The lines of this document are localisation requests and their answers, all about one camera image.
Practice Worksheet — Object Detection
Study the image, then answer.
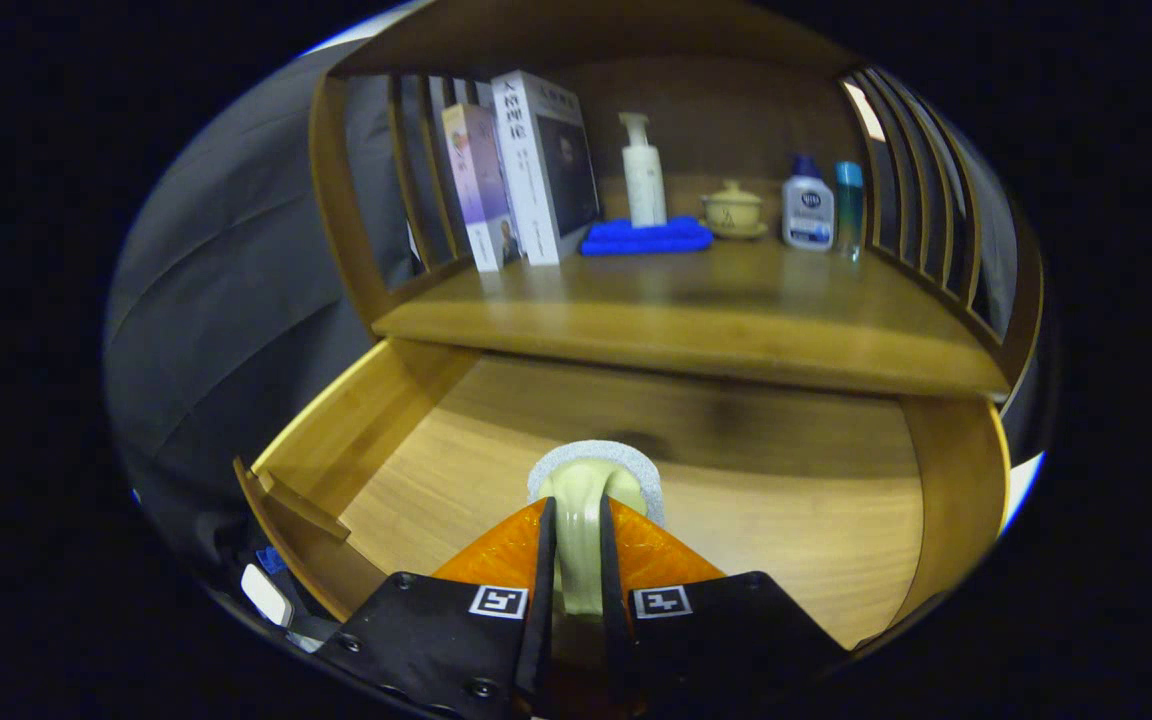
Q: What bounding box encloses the blue folded cloth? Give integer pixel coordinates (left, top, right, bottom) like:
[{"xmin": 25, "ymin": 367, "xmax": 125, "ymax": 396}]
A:
[{"xmin": 579, "ymin": 215, "xmax": 715, "ymax": 257}]

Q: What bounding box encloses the brown wooden cabinet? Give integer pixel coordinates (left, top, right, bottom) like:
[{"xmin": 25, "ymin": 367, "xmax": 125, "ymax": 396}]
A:
[{"xmin": 308, "ymin": 0, "xmax": 1045, "ymax": 401}]

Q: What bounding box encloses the brown wooden drawer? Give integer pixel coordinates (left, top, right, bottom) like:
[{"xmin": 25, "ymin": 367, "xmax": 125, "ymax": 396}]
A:
[{"xmin": 233, "ymin": 338, "xmax": 1012, "ymax": 651}]

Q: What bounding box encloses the purple book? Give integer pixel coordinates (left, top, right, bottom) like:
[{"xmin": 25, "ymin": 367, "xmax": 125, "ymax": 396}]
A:
[{"xmin": 441, "ymin": 102, "xmax": 524, "ymax": 273}]

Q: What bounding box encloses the white blue-capped lotion bottle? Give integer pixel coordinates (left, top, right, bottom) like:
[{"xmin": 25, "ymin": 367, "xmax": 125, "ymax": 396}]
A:
[{"xmin": 782, "ymin": 153, "xmax": 835, "ymax": 251}]

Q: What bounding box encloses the green-handled grey scrub sponge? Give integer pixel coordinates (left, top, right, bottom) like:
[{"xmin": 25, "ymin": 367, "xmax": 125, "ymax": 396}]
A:
[{"xmin": 526, "ymin": 440, "xmax": 665, "ymax": 621}]

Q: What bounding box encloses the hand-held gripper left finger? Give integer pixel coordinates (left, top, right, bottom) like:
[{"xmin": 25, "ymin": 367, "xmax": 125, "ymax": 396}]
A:
[{"xmin": 321, "ymin": 497, "xmax": 559, "ymax": 720}]

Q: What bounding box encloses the white plastic object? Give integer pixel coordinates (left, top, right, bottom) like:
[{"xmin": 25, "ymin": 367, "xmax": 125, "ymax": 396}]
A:
[{"xmin": 241, "ymin": 563, "xmax": 294, "ymax": 629}]

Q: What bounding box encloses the teal slim bottle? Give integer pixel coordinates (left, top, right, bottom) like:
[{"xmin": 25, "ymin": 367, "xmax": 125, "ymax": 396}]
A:
[{"xmin": 834, "ymin": 161, "xmax": 865, "ymax": 261}]

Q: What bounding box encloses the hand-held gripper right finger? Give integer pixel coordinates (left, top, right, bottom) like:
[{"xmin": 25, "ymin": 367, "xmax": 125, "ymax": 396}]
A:
[{"xmin": 599, "ymin": 495, "xmax": 852, "ymax": 720}]

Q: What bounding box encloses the white pump bottle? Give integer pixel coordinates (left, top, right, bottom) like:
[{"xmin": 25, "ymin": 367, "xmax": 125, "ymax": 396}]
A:
[{"xmin": 619, "ymin": 112, "xmax": 668, "ymax": 228}]

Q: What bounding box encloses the yellow lidded teacup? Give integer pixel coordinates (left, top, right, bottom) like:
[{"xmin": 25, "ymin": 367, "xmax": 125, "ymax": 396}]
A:
[{"xmin": 700, "ymin": 179, "xmax": 769, "ymax": 240}]

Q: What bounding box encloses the wooden countertop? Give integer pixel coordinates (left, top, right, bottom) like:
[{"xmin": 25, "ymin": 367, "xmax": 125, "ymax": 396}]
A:
[{"xmin": 372, "ymin": 238, "xmax": 1012, "ymax": 399}]

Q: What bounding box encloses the white thick book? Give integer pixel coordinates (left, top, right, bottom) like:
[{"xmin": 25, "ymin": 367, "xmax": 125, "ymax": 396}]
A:
[{"xmin": 491, "ymin": 69, "xmax": 602, "ymax": 267}]

